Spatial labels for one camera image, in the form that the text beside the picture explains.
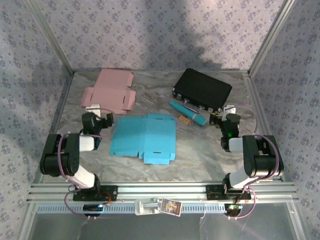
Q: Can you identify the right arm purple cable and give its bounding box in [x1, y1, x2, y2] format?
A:
[225, 104, 279, 221]

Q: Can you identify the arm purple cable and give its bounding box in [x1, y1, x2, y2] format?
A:
[225, 104, 279, 221]
[56, 107, 119, 221]

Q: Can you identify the slotted grey cable duct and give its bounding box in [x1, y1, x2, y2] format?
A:
[34, 202, 291, 214]

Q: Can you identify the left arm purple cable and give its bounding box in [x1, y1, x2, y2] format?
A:
[56, 107, 119, 221]

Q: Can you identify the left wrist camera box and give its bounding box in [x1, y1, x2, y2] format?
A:
[85, 103, 102, 118]

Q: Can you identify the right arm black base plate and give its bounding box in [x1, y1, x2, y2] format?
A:
[206, 184, 252, 201]

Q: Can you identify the colourful picture card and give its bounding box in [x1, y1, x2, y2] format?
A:
[160, 198, 183, 216]

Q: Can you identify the red wire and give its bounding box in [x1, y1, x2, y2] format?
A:
[101, 191, 114, 206]

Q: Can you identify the clear plastic bracket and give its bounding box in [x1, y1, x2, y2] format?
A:
[134, 197, 161, 216]

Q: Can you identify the pink paper box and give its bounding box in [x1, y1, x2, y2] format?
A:
[81, 68, 137, 116]

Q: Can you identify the black carrying case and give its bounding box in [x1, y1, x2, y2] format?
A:
[172, 67, 233, 113]

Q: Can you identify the blue paper box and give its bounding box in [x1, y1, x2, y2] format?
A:
[109, 113, 177, 166]

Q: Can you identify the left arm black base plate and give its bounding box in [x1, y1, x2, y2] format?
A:
[72, 185, 119, 202]

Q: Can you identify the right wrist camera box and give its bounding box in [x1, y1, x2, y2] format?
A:
[223, 104, 237, 116]

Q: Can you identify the aluminium mounting rail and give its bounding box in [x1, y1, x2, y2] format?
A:
[26, 182, 300, 202]

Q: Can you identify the teal pen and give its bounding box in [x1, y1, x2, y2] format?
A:
[169, 100, 208, 127]

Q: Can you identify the aluminium side rail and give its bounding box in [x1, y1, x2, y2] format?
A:
[243, 71, 286, 182]
[32, 72, 76, 185]

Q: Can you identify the aluminium frame post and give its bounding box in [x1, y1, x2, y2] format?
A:
[247, 0, 297, 76]
[24, 0, 76, 75]

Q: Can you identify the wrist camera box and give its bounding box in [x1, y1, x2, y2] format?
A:
[223, 104, 237, 116]
[85, 103, 102, 118]

